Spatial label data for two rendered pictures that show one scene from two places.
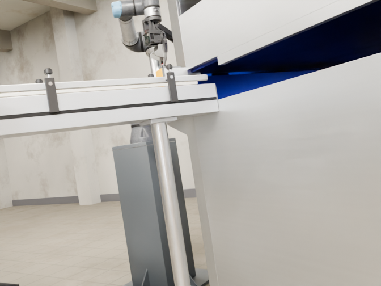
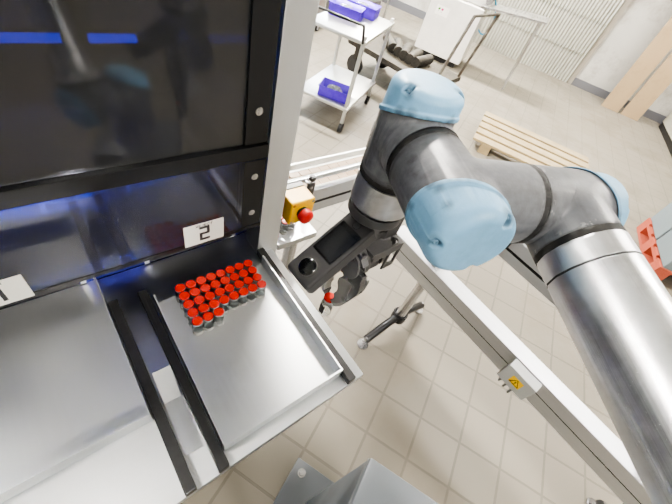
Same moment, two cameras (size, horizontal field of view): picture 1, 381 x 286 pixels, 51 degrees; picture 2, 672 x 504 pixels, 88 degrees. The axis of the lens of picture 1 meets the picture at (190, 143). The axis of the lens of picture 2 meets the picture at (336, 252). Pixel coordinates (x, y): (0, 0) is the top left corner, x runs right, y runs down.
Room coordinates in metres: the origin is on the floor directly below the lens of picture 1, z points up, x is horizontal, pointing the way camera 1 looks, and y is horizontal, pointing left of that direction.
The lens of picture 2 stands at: (2.13, -0.07, 1.60)
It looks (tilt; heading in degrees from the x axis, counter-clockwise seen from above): 47 degrees down; 158
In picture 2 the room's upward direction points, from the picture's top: 20 degrees clockwise
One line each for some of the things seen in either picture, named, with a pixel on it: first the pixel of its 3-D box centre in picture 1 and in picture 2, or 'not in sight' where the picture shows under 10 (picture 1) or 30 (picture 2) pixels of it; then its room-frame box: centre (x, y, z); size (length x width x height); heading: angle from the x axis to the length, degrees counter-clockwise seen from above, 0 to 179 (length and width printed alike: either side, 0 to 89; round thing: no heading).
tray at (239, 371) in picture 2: not in sight; (247, 336); (1.77, -0.06, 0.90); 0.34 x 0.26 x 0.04; 30
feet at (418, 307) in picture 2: not in sight; (396, 319); (1.24, 0.74, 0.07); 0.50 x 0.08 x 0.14; 120
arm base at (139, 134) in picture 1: (142, 133); not in sight; (2.17, 0.25, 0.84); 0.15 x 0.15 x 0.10
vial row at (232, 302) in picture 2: not in sight; (229, 302); (1.70, -0.10, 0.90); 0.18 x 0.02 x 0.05; 120
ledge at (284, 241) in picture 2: not in sight; (285, 224); (1.40, 0.03, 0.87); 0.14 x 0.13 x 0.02; 30
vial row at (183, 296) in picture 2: not in sight; (220, 287); (1.66, -0.12, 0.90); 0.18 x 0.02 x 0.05; 120
